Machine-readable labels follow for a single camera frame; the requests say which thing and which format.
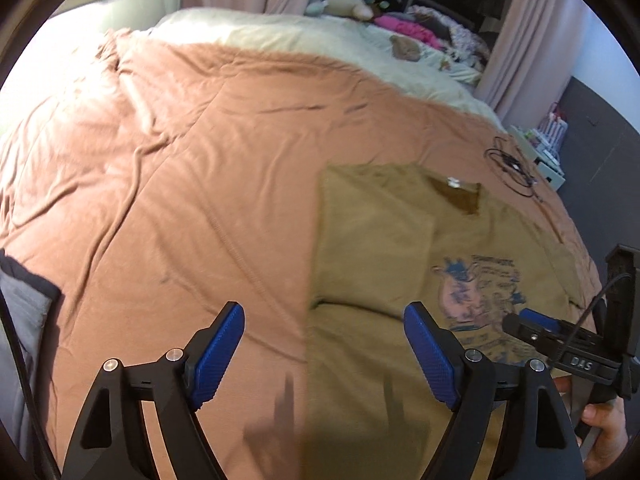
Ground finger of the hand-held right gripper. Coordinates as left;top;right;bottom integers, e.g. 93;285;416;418
502;308;568;357

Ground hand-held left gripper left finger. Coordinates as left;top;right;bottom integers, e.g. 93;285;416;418
60;301;246;480

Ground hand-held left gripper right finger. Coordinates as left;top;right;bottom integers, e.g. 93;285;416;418
403;302;587;480

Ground olive printed t-shirt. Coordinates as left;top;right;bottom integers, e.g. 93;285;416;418
306;162;601;480

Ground pile of patterned clothes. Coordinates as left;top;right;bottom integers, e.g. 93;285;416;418
406;4;492;70

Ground pink clothes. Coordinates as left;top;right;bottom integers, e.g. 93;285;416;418
372;12;447;52

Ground person's right hand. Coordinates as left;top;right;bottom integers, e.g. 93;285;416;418
554;377;632;479

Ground white cabinet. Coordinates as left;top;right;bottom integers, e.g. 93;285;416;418
509;124;569;190

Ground brown blanket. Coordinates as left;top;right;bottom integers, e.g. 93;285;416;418
0;27;603;480

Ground grey garment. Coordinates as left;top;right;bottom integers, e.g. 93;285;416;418
0;249;64;463

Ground brown plush item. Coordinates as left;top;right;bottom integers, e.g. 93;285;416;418
389;35;422;59

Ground cream duvet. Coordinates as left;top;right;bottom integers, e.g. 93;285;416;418
147;10;507;131

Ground beige plush toy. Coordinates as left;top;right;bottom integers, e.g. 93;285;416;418
305;0;375;22

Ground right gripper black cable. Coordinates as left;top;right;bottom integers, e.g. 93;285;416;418
549;271;632;367

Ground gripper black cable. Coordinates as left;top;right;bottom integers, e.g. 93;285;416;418
0;287;62;480
549;271;632;367

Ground coiled black cable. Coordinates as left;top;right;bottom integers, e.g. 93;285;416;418
484;135;547;203

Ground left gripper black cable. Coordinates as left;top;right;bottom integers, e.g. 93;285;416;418
0;287;62;480

